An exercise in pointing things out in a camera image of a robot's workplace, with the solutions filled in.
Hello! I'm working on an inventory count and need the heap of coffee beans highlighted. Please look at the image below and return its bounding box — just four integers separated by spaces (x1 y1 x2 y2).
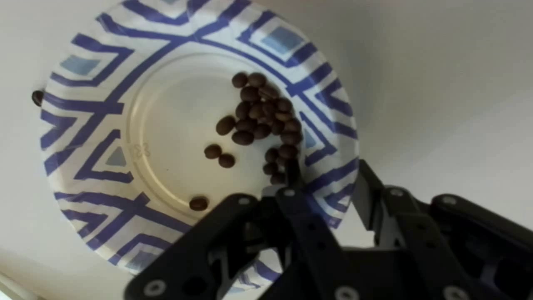
189 72 305 214

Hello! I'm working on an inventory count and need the black white patterned plate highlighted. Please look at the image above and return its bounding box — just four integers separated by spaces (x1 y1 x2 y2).
39 0 362 290

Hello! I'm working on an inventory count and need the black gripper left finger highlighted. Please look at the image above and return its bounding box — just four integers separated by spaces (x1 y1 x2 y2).
124 157 349 300

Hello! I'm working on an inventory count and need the stray coffee bean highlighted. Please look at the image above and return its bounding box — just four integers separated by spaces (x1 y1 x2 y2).
30 89 47 109

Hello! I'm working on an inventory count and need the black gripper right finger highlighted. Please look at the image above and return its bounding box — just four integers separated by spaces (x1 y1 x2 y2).
350 159 533 300

